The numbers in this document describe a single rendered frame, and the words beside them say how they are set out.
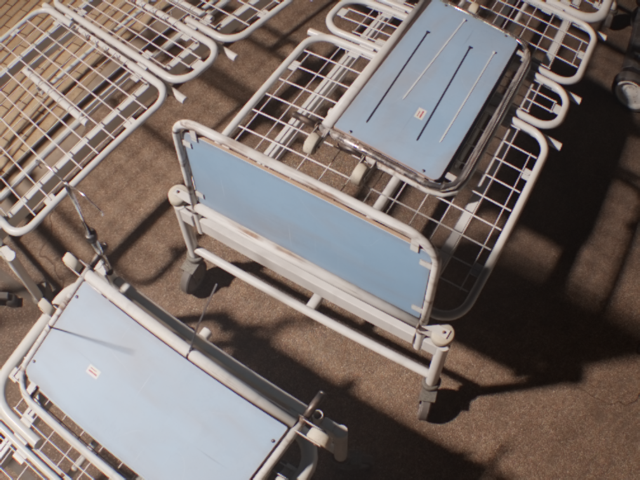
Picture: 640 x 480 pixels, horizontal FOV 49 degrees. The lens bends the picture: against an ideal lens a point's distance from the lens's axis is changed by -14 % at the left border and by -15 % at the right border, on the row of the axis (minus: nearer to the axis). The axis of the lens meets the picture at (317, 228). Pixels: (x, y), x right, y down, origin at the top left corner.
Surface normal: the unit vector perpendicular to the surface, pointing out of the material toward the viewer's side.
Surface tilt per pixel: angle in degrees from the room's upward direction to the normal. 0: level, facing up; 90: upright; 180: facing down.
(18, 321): 0
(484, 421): 0
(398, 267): 90
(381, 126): 5
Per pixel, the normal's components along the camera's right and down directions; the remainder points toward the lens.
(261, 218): -0.52, 0.74
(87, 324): -0.11, -0.40
